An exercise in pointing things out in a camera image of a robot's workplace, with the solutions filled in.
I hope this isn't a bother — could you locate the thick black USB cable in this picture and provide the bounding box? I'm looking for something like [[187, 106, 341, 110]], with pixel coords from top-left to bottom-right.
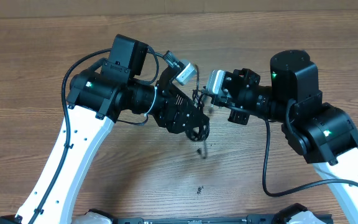
[[185, 63, 216, 160]]

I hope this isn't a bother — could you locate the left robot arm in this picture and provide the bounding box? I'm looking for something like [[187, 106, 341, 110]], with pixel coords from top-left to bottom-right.
[[0, 35, 209, 224]]

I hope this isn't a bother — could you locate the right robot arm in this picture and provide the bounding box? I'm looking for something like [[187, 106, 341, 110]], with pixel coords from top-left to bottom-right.
[[205, 50, 358, 223]]

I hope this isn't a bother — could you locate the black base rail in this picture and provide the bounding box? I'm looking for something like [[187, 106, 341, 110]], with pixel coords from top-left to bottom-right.
[[73, 202, 334, 224]]

